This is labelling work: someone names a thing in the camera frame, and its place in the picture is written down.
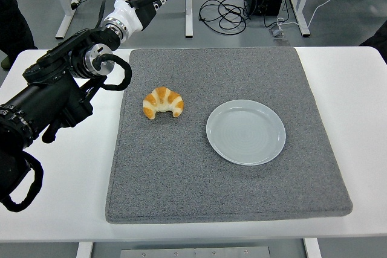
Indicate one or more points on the white table leg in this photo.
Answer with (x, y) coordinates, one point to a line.
(313, 249)
(84, 250)

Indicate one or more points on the person's leg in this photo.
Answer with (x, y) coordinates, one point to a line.
(378, 37)

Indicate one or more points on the person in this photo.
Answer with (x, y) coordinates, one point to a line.
(13, 22)

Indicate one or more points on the pale grey round plate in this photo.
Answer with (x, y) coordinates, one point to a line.
(245, 134)

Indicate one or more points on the grey metal plate with screws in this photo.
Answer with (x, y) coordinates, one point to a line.
(193, 252)

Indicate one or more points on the grey fabric mat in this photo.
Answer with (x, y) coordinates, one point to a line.
(181, 179)

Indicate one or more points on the golden croissant bread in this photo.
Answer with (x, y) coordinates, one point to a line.
(163, 98)

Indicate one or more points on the grey floor socket box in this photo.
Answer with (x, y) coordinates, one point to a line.
(277, 33)

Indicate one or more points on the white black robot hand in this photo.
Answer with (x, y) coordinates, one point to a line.
(130, 13)

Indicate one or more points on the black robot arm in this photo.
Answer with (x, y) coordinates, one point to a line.
(48, 98)

